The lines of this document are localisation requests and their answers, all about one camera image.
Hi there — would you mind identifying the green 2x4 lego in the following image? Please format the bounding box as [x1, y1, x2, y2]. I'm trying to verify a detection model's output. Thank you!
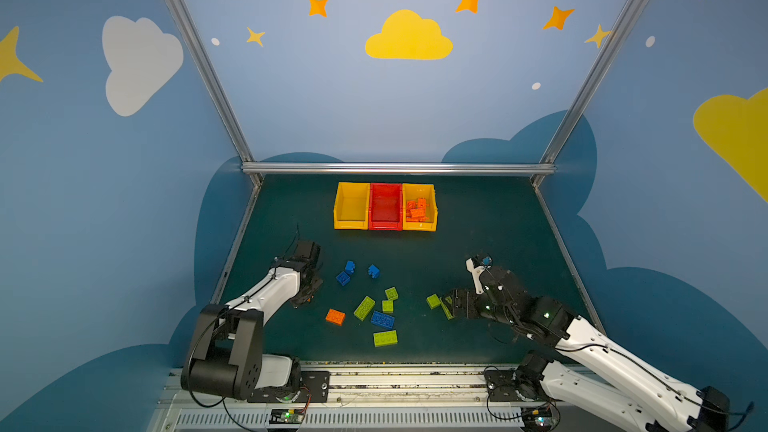
[440, 297, 454, 320]
[373, 330, 398, 347]

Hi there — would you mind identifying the orange 2x2 lego low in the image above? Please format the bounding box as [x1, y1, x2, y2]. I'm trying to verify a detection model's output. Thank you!
[325, 309, 346, 327]

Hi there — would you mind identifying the green 2x4 lego slanted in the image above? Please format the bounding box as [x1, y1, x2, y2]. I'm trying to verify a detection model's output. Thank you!
[353, 296, 376, 321]

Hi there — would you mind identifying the orange stepped lego brick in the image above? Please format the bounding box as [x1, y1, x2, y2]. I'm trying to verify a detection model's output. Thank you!
[407, 208, 427, 222]

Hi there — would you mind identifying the small orange lego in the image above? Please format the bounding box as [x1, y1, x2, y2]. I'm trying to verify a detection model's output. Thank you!
[406, 200, 417, 218]

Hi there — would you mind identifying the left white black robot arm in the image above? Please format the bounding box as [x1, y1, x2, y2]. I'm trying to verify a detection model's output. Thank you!
[180, 240, 322, 403]

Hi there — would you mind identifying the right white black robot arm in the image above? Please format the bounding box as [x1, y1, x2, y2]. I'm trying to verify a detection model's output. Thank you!
[442, 258, 733, 431]

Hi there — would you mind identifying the blue lego brick flat left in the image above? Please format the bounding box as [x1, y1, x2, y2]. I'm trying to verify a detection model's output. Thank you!
[336, 271, 351, 286]

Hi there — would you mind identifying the left yellow bin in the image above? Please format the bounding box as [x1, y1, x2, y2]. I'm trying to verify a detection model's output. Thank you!
[333, 182, 370, 230]

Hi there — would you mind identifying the yellow bin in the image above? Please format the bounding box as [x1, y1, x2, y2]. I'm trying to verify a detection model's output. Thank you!
[402, 183, 438, 232]
[333, 182, 370, 230]

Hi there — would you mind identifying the blue lego brick right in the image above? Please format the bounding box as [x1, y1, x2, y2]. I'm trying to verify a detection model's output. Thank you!
[368, 265, 380, 279]

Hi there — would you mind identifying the blue 2x4 lego brick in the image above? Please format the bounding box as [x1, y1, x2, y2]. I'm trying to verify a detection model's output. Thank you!
[371, 311, 395, 330]

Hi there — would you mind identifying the red middle bin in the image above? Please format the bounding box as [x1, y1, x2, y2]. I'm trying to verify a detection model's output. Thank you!
[369, 183, 403, 231]

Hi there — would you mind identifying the green 2x4 lego bottom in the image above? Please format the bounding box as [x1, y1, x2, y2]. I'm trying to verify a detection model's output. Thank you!
[373, 330, 398, 347]

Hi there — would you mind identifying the right yellow bin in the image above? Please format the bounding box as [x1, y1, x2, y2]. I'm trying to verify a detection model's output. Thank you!
[402, 183, 438, 232]

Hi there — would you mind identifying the right circuit board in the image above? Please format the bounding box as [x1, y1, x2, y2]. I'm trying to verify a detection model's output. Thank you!
[521, 407, 555, 431]

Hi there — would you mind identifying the circuit board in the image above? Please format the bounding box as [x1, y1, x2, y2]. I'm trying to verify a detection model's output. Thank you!
[269, 409, 305, 425]
[521, 407, 555, 431]

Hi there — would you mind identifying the left circuit board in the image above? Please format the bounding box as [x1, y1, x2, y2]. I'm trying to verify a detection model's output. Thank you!
[269, 409, 305, 425]

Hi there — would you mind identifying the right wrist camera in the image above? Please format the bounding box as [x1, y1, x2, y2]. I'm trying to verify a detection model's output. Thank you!
[466, 256, 496, 295]

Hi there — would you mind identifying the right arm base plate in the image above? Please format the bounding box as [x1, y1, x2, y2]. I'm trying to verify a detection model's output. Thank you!
[483, 367, 549, 402]

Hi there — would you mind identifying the aluminium frame back bar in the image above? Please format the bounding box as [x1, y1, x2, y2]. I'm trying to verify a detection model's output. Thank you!
[241, 162, 556, 176]

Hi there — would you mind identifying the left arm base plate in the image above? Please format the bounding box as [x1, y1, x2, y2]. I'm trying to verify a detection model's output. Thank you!
[247, 370, 330, 404]

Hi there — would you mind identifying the aluminium front rail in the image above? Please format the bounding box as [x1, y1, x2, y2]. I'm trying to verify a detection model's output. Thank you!
[148, 362, 532, 431]

